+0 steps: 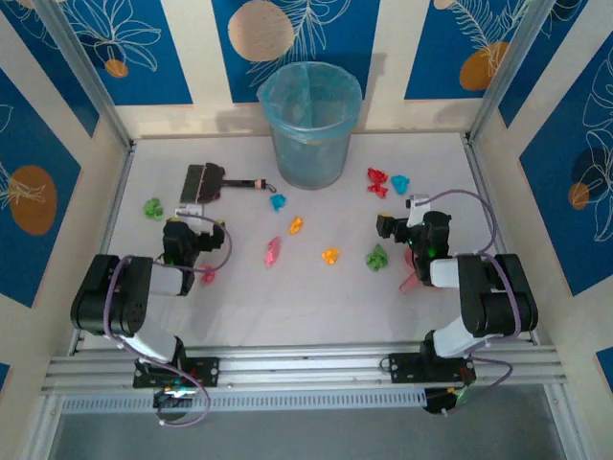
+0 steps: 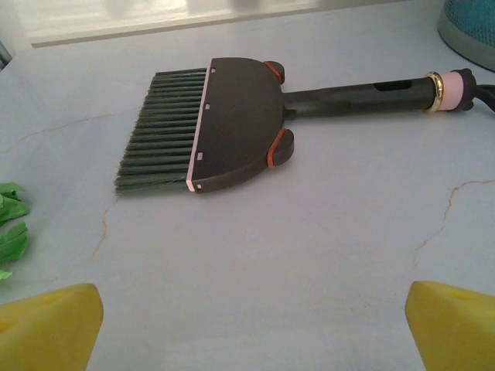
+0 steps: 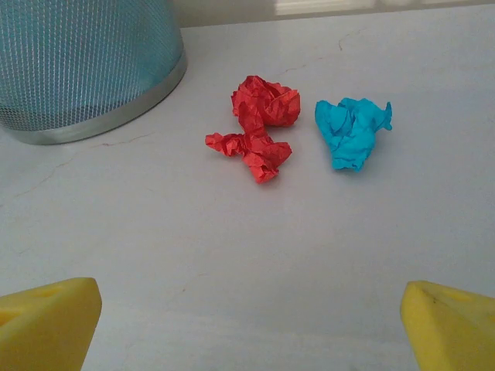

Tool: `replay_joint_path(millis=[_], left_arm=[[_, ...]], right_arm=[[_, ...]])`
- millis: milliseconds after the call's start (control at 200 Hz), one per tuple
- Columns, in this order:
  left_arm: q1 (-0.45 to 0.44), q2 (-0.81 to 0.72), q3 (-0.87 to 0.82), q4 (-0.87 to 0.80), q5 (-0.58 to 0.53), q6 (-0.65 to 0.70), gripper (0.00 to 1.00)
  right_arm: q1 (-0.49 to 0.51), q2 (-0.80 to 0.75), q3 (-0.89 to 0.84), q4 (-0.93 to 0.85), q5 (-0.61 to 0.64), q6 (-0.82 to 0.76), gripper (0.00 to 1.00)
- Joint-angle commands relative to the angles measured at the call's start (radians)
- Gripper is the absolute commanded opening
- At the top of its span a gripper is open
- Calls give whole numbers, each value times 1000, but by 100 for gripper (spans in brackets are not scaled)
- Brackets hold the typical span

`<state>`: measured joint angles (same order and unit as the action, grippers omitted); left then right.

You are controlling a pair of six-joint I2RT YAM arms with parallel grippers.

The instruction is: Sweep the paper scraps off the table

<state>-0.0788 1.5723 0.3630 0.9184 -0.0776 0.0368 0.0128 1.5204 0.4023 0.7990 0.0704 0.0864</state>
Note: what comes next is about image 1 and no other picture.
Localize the pink plastic dustpan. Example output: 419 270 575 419
398 247 425 292

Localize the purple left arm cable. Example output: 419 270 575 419
102 213 235 428

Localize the dark brown hand brush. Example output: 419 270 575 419
180 162 280 205

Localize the green paper scrap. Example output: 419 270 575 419
365 243 390 273
143 196 166 221

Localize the grey slotted cable duct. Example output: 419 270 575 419
60 388 428 414

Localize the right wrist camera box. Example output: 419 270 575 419
404 192 431 229

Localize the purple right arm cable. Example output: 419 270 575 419
414 189 524 419

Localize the aluminium mounting rail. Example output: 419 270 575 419
40 340 570 394

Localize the aluminium table side rail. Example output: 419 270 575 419
70 139 139 357
460 132 542 347

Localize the trash bin with blue bag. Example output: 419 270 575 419
257 61 363 191

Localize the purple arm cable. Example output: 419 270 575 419
414 189 524 419
102 213 235 428

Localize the aluminium frame post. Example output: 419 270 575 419
34 0 136 150
465 0 551 146

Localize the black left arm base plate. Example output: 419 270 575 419
132 356 221 390

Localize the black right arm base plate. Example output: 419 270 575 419
386 352 478 385

